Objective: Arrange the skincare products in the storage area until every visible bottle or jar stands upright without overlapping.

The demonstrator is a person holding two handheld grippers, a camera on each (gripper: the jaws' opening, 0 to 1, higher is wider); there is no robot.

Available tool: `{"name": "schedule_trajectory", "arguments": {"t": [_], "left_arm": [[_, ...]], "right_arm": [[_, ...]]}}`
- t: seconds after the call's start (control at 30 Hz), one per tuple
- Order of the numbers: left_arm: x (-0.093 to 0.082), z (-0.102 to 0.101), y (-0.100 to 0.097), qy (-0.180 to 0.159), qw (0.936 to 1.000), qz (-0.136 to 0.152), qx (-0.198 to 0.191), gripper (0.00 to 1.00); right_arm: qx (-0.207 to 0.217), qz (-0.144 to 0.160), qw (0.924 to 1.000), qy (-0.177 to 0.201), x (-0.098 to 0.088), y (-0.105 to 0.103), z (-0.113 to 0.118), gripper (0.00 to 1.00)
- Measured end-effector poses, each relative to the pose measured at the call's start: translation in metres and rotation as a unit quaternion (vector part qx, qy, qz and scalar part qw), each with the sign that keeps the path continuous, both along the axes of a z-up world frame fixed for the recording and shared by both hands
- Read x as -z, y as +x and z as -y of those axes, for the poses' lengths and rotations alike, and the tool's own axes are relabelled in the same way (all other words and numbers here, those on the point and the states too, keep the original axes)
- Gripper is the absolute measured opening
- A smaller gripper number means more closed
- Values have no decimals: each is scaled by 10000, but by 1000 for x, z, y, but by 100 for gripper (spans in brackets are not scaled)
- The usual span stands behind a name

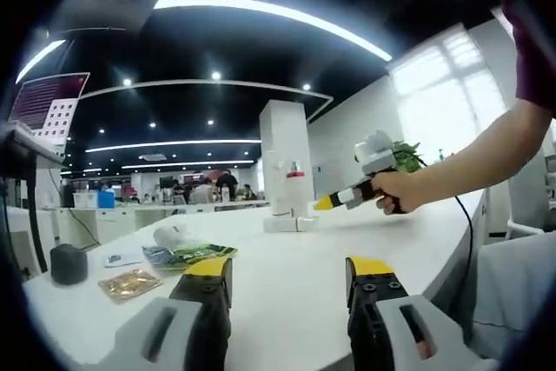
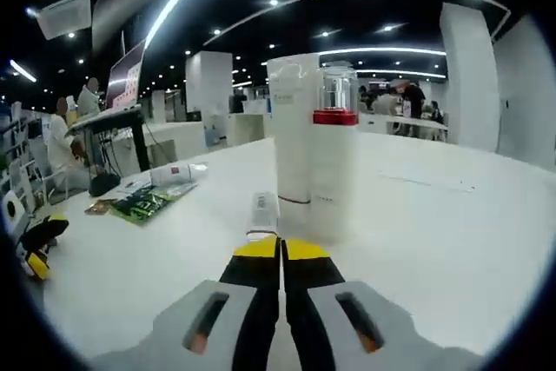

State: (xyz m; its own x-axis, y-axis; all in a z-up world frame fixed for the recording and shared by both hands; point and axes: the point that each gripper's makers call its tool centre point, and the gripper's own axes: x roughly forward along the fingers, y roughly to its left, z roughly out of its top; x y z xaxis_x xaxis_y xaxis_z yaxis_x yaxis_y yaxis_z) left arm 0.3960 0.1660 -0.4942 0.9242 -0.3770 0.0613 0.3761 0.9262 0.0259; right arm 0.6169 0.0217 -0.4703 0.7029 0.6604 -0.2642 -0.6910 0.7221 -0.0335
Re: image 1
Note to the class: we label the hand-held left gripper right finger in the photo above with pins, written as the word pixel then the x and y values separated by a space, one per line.
pixel 391 327

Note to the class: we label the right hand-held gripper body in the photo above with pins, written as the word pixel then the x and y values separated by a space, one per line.
pixel 375 156

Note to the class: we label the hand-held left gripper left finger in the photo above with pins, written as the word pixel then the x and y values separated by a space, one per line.
pixel 191 327

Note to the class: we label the white skincare bottle red collar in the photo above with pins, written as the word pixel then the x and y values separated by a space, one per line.
pixel 295 195

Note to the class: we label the green and black skincare sachet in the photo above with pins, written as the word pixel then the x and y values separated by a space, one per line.
pixel 191 254

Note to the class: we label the gold skincare sachet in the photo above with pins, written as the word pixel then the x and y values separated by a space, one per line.
pixel 129 286

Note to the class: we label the white skincare sachet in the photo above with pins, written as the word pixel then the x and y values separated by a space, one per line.
pixel 121 259

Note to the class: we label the person's right hand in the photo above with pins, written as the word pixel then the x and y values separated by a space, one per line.
pixel 404 190

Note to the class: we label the green potted plant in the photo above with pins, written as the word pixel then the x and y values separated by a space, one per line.
pixel 410 156

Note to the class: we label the white square pillar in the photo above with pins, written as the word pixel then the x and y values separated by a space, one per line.
pixel 284 127

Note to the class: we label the crumpled clear plastic wrap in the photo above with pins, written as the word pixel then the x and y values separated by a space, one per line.
pixel 176 236

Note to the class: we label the person's grey trousers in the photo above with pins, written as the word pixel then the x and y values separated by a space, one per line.
pixel 517 288

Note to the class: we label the black round object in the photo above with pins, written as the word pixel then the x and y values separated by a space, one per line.
pixel 68 264

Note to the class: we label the blue box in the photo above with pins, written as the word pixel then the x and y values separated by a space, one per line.
pixel 106 198

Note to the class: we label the long ceiling light strip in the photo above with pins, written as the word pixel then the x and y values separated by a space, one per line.
pixel 278 15

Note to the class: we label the dark red shirt sleeve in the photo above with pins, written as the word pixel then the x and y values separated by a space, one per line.
pixel 534 54

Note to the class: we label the black-legged standing desk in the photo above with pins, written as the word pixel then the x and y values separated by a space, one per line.
pixel 26 145

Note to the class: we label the computer monitor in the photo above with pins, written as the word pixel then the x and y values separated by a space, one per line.
pixel 48 104

